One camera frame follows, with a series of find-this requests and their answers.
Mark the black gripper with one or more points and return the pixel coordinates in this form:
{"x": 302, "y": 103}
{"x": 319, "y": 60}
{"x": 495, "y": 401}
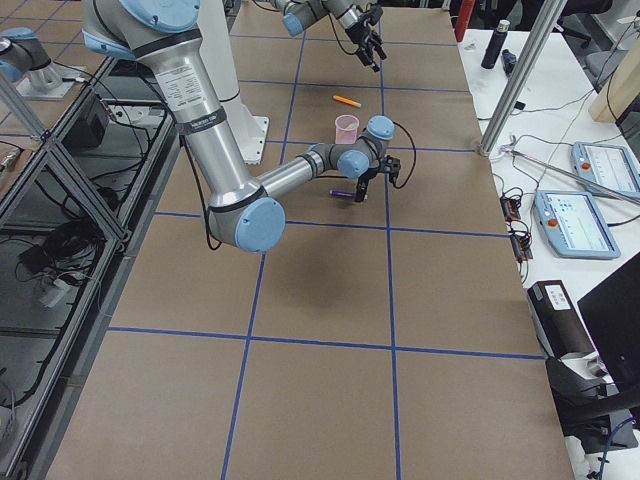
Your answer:
{"x": 366, "y": 177}
{"x": 358, "y": 32}

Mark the purple highlighter pen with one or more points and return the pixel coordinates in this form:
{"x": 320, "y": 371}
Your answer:
{"x": 342, "y": 194}

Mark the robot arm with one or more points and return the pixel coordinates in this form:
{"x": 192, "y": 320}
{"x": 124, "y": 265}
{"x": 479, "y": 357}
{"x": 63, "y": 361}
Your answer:
{"x": 243, "y": 210}
{"x": 299, "y": 16}

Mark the orange highlighter pen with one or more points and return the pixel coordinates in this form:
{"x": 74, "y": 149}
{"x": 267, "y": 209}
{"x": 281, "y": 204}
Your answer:
{"x": 347, "y": 101}

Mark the pink mesh pen holder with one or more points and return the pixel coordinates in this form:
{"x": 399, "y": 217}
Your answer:
{"x": 346, "y": 129}

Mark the black water bottle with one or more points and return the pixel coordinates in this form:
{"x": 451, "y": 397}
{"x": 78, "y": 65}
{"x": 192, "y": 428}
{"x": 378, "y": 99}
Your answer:
{"x": 495, "y": 44}

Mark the near blue teach pendant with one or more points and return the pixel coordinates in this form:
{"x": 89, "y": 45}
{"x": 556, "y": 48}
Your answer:
{"x": 574, "y": 225}

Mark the blue teach pendant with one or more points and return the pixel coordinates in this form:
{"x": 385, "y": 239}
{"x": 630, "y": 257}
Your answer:
{"x": 611, "y": 166}
{"x": 574, "y": 225}

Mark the black cardboard box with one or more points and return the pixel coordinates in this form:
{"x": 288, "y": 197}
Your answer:
{"x": 558, "y": 327}

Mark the far blue teach pendant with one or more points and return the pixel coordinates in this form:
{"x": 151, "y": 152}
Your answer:
{"x": 611, "y": 166}

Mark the black monitor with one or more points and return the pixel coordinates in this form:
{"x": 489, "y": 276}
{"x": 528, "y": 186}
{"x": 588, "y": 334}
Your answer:
{"x": 611, "y": 315}

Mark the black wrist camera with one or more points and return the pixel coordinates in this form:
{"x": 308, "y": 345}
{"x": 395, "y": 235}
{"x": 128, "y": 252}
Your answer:
{"x": 370, "y": 15}
{"x": 391, "y": 167}

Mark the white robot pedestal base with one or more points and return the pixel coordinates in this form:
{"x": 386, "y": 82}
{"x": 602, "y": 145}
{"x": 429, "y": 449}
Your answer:
{"x": 249, "y": 131}

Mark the aluminium frame post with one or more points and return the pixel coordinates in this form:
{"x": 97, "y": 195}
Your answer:
{"x": 536, "y": 40}

